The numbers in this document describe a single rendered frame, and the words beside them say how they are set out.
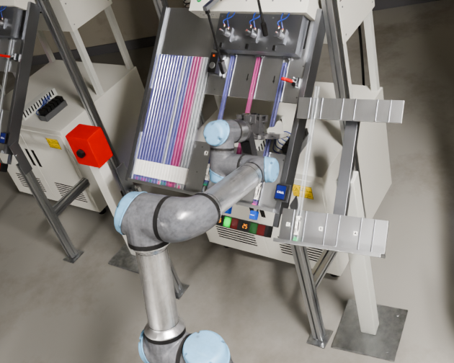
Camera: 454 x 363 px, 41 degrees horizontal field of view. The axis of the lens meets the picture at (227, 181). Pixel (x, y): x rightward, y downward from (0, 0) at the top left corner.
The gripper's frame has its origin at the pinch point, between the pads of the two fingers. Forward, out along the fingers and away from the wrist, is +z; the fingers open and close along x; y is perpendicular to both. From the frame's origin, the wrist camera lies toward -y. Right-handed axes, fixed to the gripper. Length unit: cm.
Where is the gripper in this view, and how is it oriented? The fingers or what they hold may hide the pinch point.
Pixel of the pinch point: (269, 133)
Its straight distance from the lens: 211.9
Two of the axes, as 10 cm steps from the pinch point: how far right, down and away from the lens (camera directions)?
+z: 5.5, -1.2, 8.2
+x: -8.3, -1.6, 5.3
